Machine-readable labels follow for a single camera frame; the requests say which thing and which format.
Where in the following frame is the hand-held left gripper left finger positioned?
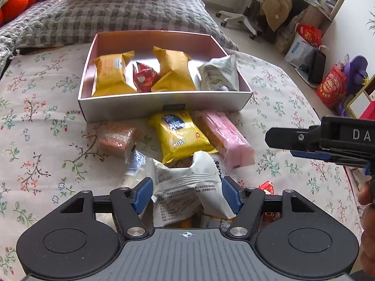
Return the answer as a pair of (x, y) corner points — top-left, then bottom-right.
(60, 177), (154, 239)

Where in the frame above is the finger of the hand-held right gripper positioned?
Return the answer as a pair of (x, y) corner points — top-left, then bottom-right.
(291, 150), (367, 167)
(265, 126), (321, 150)

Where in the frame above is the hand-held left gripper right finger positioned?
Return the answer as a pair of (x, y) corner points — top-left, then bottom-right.
(222, 177), (315, 238)

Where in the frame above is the clear blue print snack packet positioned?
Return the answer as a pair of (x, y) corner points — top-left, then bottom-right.
(121, 149), (156, 191)

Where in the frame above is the pink wafer packet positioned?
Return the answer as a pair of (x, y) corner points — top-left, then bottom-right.
(192, 111), (255, 170)

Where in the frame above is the clear rice cake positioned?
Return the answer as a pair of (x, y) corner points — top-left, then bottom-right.
(95, 121), (144, 164)

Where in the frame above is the yellow blue snack packet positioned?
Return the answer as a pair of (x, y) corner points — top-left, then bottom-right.
(147, 111), (219, 164)

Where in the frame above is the white cardboard box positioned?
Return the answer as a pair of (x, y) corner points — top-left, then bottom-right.
(78, 31), (253, 123)

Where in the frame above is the person's right hand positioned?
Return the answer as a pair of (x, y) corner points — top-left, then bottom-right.
(358, 178), (375, 273)

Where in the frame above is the white framed box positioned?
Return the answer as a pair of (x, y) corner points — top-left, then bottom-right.
(346, 89), (372, 119)

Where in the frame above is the red box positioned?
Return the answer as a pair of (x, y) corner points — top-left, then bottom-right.
(359, 100), (375, 120)

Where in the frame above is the red gift bag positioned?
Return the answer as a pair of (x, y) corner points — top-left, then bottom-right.
(316, 64), (348, 109)

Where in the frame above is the purple hat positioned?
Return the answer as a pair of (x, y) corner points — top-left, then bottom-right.
(343, 55), (369, 94)

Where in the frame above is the black bag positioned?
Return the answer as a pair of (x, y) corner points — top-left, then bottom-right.
(307, 48), (326, 84)

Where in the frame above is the white blue print bag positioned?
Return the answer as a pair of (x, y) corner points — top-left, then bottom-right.
(285, 32), (315, 68)

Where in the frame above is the white green snack packet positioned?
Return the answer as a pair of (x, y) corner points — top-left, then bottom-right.
(197, 54), (240, 92)

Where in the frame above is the red plastic bag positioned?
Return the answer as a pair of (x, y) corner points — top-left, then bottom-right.
(296, 23), (322, 46)

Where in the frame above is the green plant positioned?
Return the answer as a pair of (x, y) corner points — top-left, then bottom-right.
(366, 12), (375, 36)

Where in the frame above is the floral tablecloth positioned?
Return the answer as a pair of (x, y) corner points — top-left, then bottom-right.
(0, 44), (364, 281)

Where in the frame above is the wooden desk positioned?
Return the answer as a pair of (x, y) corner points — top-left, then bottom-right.
(290, 0), (350, 21)

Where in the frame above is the white office chair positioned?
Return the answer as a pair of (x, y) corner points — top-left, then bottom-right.
(216, 0), (293, 38)

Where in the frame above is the beige coat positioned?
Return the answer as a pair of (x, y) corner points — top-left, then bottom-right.
(262, 0), (293, 32)

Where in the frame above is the grey checked quilt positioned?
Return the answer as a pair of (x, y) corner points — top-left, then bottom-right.
(0, 0), (239, 77)

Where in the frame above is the orange plush cushion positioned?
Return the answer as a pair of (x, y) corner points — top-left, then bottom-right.
(0, 0), (39, 27)

